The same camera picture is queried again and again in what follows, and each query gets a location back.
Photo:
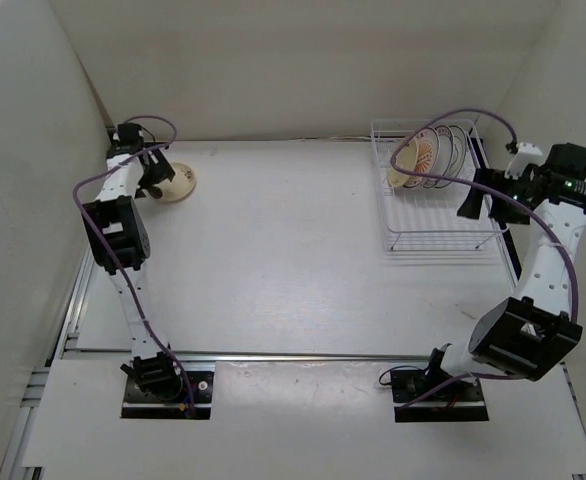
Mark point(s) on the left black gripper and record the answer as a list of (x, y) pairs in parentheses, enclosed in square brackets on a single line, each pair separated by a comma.
[(160, 170)]

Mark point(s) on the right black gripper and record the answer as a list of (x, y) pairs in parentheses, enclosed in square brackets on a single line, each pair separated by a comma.
[(497, 177)]

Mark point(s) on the cream plate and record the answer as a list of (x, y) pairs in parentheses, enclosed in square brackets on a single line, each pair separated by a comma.
[(406, 160), (176, 189)]

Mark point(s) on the orange sunburst plate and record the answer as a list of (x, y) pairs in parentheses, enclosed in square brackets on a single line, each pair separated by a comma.
[(426, 146)]

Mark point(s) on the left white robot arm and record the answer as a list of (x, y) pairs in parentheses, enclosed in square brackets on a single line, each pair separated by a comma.
[(135, 168)]

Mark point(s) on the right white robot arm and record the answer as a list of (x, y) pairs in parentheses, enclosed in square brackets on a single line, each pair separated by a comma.
[(533, 329)]

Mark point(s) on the rear green rim plate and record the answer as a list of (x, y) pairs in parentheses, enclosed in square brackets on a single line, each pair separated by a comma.
[(460, 150)]

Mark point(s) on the green rim text plate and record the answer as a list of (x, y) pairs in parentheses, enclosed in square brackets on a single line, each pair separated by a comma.
[(435, 149)]

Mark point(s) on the white front board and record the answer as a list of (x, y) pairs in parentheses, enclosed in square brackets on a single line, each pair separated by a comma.
[(296, 421)]

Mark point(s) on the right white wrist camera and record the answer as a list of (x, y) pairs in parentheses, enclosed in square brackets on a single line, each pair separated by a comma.
[(526, 154)]

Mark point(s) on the white wire dish rack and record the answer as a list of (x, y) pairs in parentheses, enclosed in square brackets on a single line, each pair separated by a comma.
[(422, 215)]

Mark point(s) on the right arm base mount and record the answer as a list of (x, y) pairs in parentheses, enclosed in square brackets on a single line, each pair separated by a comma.
[(456, 402)]

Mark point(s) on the aluminium rail bar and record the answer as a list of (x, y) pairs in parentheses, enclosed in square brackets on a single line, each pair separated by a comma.
[(193, 356)]

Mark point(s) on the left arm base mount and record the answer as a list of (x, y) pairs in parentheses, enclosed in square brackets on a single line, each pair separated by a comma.
[(173, 401)]

